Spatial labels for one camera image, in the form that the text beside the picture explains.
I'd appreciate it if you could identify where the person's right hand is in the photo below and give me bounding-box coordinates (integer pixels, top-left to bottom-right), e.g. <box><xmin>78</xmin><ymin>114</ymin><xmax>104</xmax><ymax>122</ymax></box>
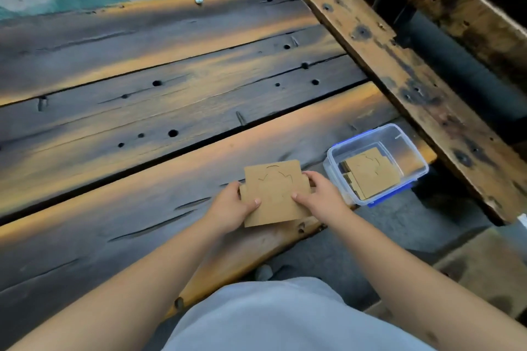
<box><xmin>291</xmin><ymin>171</ymin><xmax>354</xmax><ymax>228</ymax></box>

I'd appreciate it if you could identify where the person's left hand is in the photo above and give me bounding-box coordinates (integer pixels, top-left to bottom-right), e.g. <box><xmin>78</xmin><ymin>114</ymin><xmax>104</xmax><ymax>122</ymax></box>
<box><xmin>204</xmin><ymin>181</ymin><xmax>262</xmax><ymax>236</ymax></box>

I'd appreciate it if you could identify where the brown cardboard box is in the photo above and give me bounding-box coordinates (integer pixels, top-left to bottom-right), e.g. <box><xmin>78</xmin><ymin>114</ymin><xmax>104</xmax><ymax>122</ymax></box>
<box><xmin>239</xmin><ymin>159</ymin><xmax>317</xmax><ymax>228</ymax></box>

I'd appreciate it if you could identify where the person's left forearm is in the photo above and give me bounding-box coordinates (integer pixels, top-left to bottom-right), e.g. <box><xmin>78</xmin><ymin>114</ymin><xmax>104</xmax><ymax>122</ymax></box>
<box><xmin>8</xmin><ymin>215</ymin><xmax>233</xmax><ymax>351</ymax></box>

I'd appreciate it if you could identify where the person's right forearm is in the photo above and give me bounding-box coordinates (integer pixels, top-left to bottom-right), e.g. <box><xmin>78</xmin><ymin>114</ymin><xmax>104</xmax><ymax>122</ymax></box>
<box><xmin>325</xmin><ymin>209</ymin><xmax>527</xmax><ymax>351</ymax></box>

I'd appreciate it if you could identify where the stack of cardboard blanks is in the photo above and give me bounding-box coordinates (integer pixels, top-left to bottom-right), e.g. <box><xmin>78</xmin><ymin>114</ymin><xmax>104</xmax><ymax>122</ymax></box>
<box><xmin>338</xmin><ymin>147</ymin><xmax>402</xmax><ymax>201</ymax></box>

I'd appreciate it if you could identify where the person's foot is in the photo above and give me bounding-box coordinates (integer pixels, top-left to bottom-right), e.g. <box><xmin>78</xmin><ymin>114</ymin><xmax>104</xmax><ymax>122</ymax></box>
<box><xmin>254</xmin><ymin>264</ymin><xmax>295</xmax><ymax>282</ymax></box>

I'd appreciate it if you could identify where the clear plastic container blue rim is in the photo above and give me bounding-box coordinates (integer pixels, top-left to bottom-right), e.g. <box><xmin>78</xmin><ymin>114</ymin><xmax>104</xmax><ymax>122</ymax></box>
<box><xmin>323</xmin><ymin>123</ymin><xmax>430</xmax><ymax>208</ymax></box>

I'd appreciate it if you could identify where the person's grey shirt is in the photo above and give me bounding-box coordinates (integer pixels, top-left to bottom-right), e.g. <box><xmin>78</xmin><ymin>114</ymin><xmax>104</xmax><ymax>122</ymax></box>
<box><xmin>161</xmin><ymin>277</ymin><xmax>438</xmax><ymax>351</ymax></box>

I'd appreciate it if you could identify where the rustic wooden bench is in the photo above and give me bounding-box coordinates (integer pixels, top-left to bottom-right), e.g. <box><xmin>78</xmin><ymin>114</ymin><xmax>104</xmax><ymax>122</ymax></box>
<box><xmin>301</xmin><ymin>0</ymin><xmax>527</xmax><ymax>227</ymax></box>

